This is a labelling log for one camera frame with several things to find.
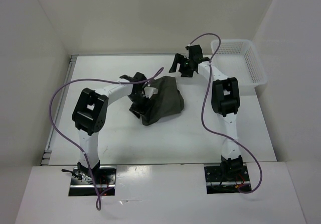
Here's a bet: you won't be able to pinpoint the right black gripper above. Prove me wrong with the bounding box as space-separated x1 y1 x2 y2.
169 53 194 77

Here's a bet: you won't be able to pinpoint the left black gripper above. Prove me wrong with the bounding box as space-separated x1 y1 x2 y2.
127 92 155 122

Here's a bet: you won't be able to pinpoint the olive green shorts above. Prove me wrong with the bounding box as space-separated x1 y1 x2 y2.
141 76 184 126

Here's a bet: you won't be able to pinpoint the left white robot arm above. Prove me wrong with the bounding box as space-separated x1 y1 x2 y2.
72 72 158 184

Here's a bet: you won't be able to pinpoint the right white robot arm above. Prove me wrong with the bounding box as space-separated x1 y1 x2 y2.
169 45 243 180

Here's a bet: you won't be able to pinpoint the white plastic basket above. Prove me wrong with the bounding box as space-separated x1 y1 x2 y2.
211 39 268 88

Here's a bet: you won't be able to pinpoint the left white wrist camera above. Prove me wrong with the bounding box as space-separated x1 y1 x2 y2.
143 86 158 99

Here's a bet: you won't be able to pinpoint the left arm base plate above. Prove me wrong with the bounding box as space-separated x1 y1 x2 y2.
68 166 116 197

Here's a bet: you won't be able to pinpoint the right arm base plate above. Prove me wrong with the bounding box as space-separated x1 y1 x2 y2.
204 164 252 194

